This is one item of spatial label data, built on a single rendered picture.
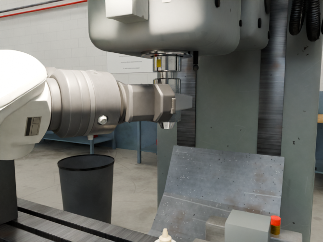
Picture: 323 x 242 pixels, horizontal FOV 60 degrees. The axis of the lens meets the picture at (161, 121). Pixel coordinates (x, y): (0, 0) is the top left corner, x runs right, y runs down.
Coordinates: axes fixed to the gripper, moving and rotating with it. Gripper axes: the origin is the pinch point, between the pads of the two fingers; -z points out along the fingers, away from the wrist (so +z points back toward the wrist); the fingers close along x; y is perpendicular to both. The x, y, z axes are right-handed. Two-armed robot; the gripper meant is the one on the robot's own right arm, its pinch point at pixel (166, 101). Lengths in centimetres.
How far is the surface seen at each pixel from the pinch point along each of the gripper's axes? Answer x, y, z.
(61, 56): 610, -73, -178
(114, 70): 478, -38, -240
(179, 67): -2.3, -5.4, -0.6
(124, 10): -6.3, -11.2, 11.5
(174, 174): 26.3, 23.6, -23.9
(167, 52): -3.4, -7.4, 2.7
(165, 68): -1.7, -5.1, 1.7
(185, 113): 26.4, 5.3, -28.2
